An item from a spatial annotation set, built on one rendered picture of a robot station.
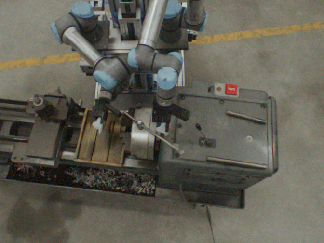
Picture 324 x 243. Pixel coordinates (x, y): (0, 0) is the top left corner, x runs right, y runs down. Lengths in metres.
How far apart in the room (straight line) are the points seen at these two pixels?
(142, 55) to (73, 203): 1.84
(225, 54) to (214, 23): 0.43
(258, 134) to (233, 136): 0.13
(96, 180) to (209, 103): 1.03
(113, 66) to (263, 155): 0.86
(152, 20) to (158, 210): 1.80
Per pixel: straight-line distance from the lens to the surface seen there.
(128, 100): 2.69
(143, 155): 1.54
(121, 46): 1.93
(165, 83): 1.05
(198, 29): 1.68
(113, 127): 1.62
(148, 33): 1.19
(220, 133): 1.46
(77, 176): 2.17
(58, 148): 1.86
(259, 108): 1.57
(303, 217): 2.89
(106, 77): 1.42
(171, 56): 1.16
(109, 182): 2.05
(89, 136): 1.87
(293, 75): 3.36
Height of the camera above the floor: 2.61
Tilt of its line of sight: 68 degrees down
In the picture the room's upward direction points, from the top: 1 degrees clockwise
